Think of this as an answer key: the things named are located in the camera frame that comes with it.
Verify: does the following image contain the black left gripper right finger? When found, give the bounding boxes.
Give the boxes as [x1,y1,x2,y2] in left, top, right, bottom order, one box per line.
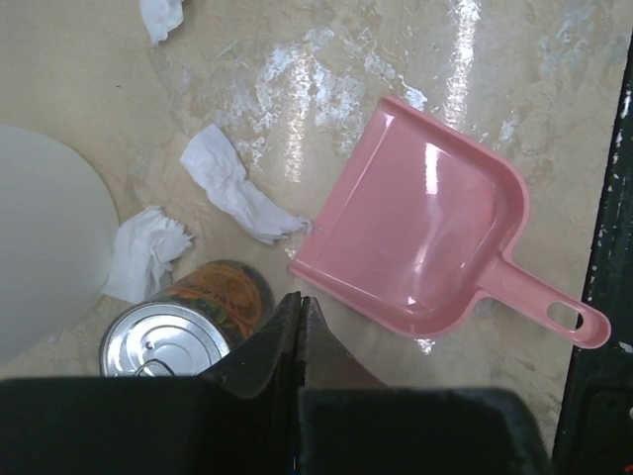
[302,297,386,390]

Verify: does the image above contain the pink dustpan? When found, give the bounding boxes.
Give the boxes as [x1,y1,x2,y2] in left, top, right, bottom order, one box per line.
[289,96,611,349]

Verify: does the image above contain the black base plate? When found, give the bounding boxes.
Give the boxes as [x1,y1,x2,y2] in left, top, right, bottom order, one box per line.
[552,48,633,475]

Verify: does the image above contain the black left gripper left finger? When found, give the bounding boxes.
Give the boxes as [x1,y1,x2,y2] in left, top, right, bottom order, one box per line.
[200,292,302,399]

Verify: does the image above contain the white bin with black rim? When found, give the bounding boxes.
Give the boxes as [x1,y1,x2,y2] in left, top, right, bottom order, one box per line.
[1,125,119,361]

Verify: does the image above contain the tin can with orange label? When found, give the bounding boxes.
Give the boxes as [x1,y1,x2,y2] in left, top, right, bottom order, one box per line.
[99,259,274,377]

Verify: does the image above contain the twisted white paper scrap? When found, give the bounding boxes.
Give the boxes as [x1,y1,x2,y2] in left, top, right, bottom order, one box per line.
[138,0,184,47]

